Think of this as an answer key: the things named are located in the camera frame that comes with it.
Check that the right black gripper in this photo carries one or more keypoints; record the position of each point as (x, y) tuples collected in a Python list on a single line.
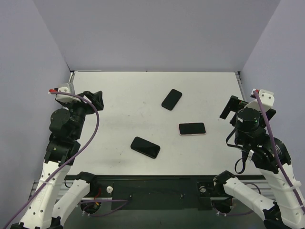
[(234, 108)]

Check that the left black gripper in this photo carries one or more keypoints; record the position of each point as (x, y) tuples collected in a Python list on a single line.
[(90, 104)]

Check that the black phone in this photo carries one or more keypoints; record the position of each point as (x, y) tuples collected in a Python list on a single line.
[(145, 147)]

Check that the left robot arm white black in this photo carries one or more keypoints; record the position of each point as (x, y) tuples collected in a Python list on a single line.
[(43, 210)]

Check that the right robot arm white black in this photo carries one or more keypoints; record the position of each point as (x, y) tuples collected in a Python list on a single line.
[(252, 135)]

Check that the phone in pink case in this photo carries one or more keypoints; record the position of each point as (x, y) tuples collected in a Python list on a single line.
[(192, 129)]

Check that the black phone face down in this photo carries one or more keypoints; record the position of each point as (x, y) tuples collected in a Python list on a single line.
[(171, 99)]

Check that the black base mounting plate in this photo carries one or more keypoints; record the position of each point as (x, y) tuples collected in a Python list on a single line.
[(160, 192)]

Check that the aluminium frame rail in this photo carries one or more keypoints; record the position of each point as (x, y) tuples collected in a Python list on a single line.
[(238, 77)]

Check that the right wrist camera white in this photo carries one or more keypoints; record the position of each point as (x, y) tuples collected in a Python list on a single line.
[(266, 97)]

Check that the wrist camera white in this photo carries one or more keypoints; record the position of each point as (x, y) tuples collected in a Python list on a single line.
[(66, 88), (266, 97)]

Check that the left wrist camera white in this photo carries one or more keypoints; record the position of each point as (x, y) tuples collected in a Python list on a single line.
[(66, 88)]

